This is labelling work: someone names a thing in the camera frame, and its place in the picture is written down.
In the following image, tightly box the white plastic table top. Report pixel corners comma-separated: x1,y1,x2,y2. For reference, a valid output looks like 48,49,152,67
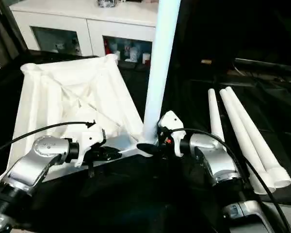
0,54,159,188

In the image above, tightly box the white plastic table leg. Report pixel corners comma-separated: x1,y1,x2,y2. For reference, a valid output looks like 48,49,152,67
141,0,182,156
219,88,276,195
225,87,291,189
208,88,226,148

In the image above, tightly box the black work mat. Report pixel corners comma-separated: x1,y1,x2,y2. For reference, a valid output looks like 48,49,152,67
0,48,291,233

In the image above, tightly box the black cabinet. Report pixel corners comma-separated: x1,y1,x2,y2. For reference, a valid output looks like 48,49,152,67
181,0,291,73

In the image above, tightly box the white glass-door cabinet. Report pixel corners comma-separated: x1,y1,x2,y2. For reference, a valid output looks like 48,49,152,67
9,0,162,64

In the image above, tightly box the clear glass ornament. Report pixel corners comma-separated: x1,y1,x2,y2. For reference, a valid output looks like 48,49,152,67
97,0,119,8

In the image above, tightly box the grey curtain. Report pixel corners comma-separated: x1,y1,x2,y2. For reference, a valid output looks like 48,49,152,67
0,0,22,71

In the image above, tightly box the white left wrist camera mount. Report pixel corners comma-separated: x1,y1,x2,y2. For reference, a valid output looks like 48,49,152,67
74,120,107,168

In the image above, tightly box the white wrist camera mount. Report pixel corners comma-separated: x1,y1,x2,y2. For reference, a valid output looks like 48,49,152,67
74,120,107,168
157,110,187,157

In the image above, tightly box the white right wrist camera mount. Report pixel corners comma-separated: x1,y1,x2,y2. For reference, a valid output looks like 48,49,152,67
157,110,187,157

